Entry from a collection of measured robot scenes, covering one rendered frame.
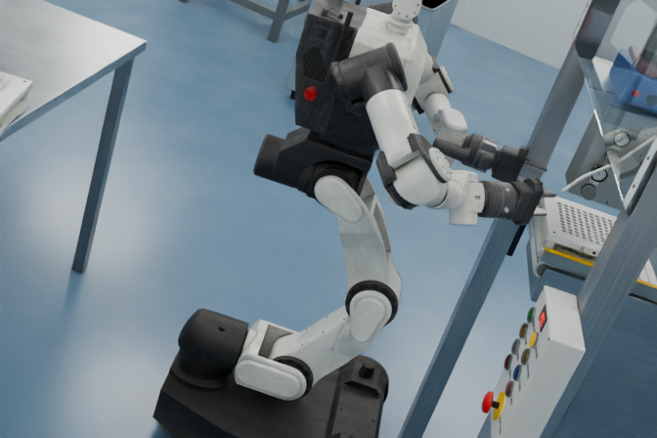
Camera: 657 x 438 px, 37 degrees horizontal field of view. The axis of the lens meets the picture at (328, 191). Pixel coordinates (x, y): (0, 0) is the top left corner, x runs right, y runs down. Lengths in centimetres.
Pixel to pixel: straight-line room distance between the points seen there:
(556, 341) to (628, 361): 107
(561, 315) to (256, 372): 126
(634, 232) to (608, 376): 108
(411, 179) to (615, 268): 52
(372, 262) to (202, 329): 54
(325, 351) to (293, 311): 85
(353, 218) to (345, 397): 69
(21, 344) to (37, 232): 63
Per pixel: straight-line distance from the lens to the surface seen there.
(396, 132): 202
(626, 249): 166
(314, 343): 272
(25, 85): 246
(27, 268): 345
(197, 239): 380
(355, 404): 294
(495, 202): 228
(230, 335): 277
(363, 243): 253
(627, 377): 270
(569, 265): 245
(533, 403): 168
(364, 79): 212
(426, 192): 202
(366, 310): 259
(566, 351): 162
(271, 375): 275
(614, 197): 234
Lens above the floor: 197
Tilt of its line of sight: 26 degrees down
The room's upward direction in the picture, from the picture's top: 19 degrees clockwise
